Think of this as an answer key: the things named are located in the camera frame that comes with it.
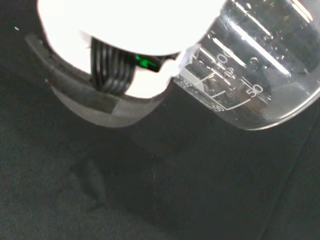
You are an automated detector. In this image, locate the black scalloped bench cloth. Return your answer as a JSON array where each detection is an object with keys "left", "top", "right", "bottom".
[{"left": 0, "top": 0, "right": 320, "bottom": 240}]

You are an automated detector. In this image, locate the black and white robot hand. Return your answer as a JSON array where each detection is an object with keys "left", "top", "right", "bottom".
[{"left": 24, "top": 0, "right": 231, "bottom": 130}]

